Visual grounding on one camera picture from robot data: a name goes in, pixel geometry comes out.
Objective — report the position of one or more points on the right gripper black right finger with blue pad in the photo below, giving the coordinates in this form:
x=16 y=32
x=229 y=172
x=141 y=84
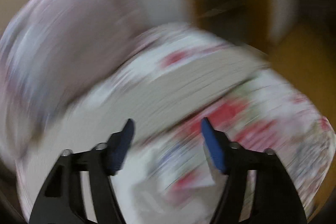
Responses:
x=258 y=188

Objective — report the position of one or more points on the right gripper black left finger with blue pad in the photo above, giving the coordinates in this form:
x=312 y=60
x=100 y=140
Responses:
x=60 y=199

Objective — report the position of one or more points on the beige cable-knit sweater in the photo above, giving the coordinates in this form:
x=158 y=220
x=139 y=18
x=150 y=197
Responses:
x=155 y=104

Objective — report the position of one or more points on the white red floral bedspread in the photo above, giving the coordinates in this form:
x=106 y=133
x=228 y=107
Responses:
x=171 y=178

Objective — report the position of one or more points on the pink floral pillow, left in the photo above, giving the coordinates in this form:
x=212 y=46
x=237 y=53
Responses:
x=52 y=52

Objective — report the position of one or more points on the brown wooden door frame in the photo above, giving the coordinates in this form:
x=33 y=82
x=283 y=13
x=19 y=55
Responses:
x=236 y=3

